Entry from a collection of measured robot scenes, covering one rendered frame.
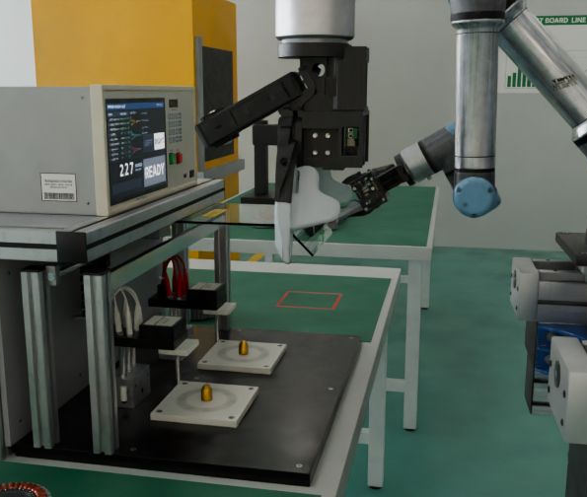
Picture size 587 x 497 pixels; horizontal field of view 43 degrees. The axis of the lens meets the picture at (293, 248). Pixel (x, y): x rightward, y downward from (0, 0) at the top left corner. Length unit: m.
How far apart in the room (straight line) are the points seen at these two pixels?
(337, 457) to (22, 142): 0.71
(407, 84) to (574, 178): 1.58
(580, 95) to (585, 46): 5.04
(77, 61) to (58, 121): 3.98
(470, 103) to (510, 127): 5.11
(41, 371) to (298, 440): 0.41
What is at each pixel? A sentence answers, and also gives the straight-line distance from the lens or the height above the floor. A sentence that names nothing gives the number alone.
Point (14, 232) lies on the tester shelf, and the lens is 1.15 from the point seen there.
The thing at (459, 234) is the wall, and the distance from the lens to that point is 6.61.
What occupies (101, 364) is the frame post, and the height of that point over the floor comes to 0.91.
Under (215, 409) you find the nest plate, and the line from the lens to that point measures 1.31.
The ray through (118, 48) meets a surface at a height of 1.58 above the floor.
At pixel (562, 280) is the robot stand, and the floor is 0.98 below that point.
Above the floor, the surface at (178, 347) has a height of 0.88.
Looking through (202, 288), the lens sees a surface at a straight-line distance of 1.53.
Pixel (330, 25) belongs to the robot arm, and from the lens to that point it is 0.71.
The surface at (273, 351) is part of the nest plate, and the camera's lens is 1.57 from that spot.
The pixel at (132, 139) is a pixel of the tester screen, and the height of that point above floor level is 1.23.
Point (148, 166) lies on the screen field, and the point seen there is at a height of 1.18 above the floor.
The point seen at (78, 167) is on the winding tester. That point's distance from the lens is 1.24.
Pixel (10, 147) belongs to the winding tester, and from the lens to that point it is 1.30.
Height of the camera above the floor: 1.31
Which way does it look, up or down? 12 degrees down
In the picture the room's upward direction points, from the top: straight up
